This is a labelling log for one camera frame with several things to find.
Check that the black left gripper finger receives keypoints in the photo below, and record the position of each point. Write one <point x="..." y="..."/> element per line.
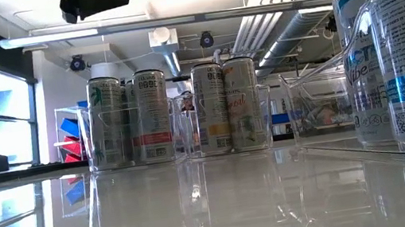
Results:
<point x="97" y="2"/>

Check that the silver can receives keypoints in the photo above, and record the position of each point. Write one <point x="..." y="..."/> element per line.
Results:
<point x="211" y="108"/>
<point x="243" y="103"/>

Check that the black round ceiling device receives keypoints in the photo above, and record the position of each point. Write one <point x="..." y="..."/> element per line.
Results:
<point x="77" y="63"/>
<point x="206" y="39"/>

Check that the white ceiling vent box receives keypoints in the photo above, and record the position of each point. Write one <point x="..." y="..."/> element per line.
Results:
<point x="163" y="40"/>

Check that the white shelf rack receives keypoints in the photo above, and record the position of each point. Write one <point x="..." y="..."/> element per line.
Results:
<point x="68" y="127"/>

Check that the white ceiling pipes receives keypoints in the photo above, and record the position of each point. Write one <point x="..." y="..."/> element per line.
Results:
<point x="254" y="31"/>

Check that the overhead horizontal frame bar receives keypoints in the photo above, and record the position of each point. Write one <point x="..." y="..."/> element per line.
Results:
<point x="172" y="21"/>

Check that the black aluminium table frame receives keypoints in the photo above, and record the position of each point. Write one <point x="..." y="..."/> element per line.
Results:
<point x="34" y="171"/>

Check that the silver ventilation duct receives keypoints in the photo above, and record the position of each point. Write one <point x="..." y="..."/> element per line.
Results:
<point x="295" y="31"/>

